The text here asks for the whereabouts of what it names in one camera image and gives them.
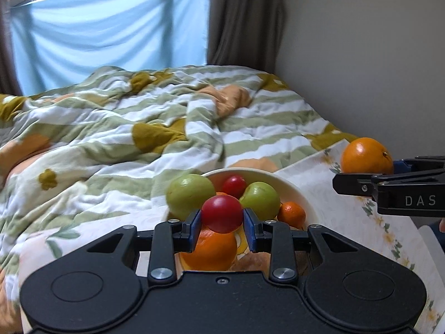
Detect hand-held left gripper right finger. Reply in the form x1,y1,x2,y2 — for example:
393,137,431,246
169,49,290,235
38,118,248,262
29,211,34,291
243,208,359,283

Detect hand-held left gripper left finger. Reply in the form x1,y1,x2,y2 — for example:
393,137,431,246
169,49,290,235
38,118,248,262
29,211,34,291
86,209,203,285

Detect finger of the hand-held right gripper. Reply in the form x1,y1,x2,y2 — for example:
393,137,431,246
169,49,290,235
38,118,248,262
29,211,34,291
393,156,445,175
332,168,445,199

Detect red plum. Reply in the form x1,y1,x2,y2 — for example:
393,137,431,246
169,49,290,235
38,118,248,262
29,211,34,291
201,195,244,234
222,175,248,200

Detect medium orange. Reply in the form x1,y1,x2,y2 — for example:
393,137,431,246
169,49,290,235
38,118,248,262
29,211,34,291
340,137,394,175

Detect green apple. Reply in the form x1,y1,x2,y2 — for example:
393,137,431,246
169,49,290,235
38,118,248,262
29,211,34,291
239,181,281,220
166,174,217,221

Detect large orange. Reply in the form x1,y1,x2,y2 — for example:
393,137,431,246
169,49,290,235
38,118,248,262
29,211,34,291
179,226,238,271

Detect large yellow pear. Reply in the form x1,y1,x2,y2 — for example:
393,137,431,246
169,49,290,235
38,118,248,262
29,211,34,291
231,250,272,272

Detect cream bowl with yellow pattern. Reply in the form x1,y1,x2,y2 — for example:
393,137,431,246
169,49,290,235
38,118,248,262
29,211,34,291
167,168,320,272

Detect floral cream tablecloth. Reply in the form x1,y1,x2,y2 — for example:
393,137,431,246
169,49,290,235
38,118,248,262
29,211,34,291
17,138,445,334

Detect green striped floral blanket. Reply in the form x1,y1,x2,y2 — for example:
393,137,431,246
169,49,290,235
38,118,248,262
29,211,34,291
0,64,360,334

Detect brown curtain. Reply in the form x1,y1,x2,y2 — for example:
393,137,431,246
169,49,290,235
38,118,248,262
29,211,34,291
0,0,23,96
207,0,289,75

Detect light blue window cloth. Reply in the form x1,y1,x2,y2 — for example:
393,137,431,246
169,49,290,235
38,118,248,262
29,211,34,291
9,0,212,96

